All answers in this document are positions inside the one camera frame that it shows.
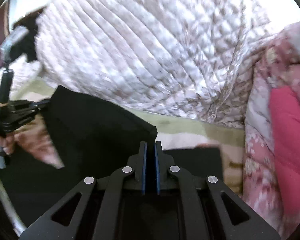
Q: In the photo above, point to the black pants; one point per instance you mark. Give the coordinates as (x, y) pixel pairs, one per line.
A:
(28, 188)

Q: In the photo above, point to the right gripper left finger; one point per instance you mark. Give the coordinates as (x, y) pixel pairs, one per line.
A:
(90, 210)

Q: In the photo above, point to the dark clothes on rail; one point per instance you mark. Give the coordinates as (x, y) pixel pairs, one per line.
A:
(27, 44)

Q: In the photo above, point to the person's left hand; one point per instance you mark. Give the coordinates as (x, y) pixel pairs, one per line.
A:
(7, 143)

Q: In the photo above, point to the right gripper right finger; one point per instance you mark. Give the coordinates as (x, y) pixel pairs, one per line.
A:
(209, 209)

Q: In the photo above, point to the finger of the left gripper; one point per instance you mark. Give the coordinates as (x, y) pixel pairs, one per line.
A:
(41, 104)

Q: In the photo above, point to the magenta pillow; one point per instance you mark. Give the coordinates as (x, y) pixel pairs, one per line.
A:
(285, 119)

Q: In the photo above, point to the floral fleece blanket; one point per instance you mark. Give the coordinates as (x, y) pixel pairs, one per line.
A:
(202, 134)

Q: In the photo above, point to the pink floral comforter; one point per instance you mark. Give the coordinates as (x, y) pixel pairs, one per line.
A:
(278, 66)

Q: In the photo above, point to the quilted beige bedspread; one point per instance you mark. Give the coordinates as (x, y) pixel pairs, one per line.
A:
(187, 58)

